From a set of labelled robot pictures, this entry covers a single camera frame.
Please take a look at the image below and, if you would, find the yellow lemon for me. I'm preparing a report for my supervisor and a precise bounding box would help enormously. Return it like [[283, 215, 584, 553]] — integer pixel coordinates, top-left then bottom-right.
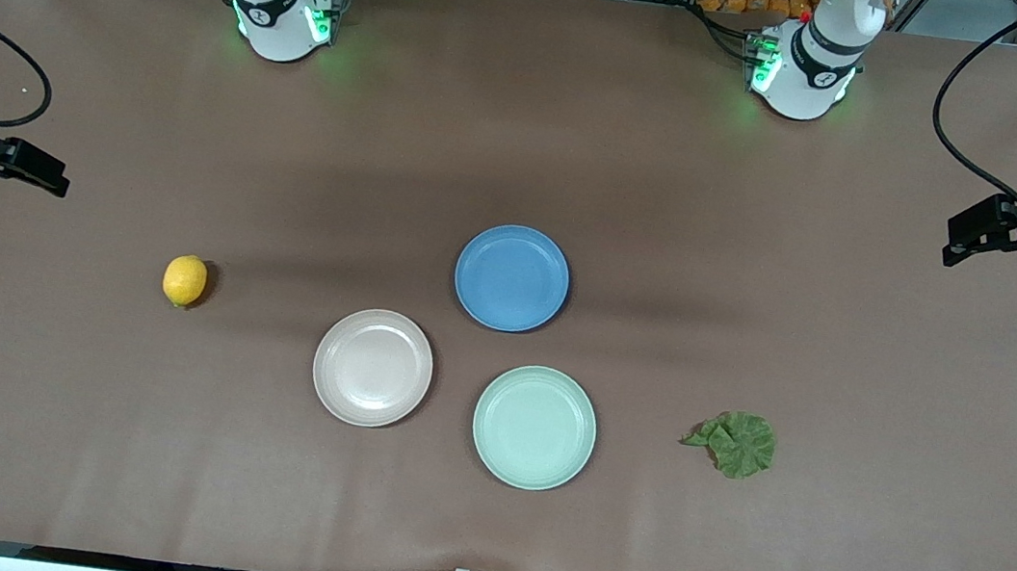
[[160, 251, 211, 311]]

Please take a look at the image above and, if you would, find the green lettuce leaf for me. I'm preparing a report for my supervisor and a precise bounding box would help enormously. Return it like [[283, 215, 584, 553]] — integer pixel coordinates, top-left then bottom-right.
[[677, 403, 781, 484]]

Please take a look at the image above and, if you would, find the beige pink plate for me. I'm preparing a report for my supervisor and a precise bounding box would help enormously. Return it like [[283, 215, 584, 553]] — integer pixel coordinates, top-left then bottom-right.
[[306, 301, 440, 434]]

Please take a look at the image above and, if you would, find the blue plate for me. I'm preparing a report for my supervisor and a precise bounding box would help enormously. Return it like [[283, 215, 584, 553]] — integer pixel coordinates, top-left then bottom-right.
[[449, 218, 576, 340]]

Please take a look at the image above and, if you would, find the light green plate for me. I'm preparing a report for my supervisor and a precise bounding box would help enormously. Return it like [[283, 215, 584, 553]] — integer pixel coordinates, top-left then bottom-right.
[[465, 358, 604, 498]]

